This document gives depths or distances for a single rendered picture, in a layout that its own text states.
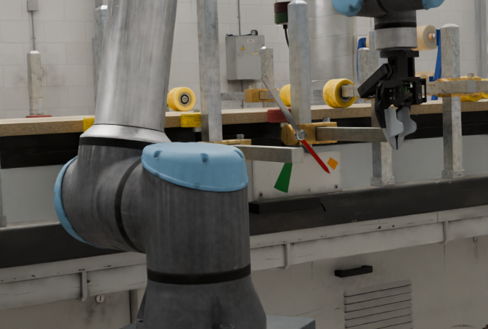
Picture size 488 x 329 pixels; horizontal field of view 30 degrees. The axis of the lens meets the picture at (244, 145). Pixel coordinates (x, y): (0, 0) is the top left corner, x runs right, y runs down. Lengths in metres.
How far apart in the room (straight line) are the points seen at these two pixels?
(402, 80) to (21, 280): 0.89
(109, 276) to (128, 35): 0.72
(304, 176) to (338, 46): 4.05
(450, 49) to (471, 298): 0.86
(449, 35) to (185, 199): 1.40
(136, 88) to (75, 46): 8.33
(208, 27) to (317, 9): 4.16
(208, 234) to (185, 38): 9.10
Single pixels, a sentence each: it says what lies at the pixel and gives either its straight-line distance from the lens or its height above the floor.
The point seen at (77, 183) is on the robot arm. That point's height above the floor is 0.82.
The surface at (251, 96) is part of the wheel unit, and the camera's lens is 3.39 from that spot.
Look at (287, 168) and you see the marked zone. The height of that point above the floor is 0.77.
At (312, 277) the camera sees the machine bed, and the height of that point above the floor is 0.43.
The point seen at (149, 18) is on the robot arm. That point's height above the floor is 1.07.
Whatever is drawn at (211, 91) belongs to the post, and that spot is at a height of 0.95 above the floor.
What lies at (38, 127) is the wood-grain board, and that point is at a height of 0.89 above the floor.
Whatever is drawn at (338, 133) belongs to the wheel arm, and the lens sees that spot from 2.13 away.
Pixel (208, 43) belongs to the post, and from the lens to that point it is 2.05.
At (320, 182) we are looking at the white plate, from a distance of 2.21.
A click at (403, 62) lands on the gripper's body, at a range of 1.95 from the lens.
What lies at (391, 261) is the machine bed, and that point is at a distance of 2.73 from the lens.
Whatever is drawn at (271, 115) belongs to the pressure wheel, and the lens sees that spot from 2.31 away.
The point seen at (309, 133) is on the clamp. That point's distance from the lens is 2.19.
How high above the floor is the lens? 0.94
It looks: 3 degrees down
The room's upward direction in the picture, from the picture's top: 2 degrees counter-clockwise
